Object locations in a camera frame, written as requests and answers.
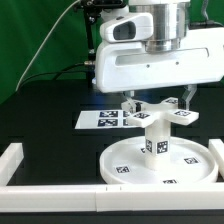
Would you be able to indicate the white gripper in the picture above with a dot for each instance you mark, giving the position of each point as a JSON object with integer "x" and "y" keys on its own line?
{"x": 127, "y": 66}

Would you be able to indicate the white cross-shaped table base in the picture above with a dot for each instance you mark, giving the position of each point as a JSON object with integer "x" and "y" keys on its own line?
{"x": 168, "y": 110}

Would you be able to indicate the white round table top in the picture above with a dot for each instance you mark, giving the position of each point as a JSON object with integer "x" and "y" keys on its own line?
{"x": 124, "y": 163}

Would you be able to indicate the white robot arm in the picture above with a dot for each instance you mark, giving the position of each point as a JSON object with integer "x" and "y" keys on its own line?
{"x": 151, "y": 46}

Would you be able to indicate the white right fence bar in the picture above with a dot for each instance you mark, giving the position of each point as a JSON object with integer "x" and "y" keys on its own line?
{"x": 216, "y": 147}

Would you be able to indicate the white fence bar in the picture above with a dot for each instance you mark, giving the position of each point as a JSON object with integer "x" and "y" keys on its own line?
{"x": 216, "y": 147}
{"x": 10, "y": 161}
{"x": 103, "y": 198}

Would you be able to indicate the white marker sheet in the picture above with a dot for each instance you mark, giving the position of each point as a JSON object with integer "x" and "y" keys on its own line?
{"x": 102, "y": 119}

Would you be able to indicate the white front fence bar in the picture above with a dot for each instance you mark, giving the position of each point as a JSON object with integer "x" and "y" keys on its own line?
{"x": 103, "y": 198}

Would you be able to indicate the white left fence bar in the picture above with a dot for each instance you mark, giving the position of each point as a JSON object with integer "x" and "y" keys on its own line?
{"x": 10, "y": 161}

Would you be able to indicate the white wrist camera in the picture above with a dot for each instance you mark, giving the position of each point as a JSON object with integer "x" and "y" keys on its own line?
{"x": 129, "y": 28}

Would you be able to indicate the black camera stand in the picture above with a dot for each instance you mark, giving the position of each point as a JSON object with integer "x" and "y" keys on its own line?
{"x": 91, "y": 12}

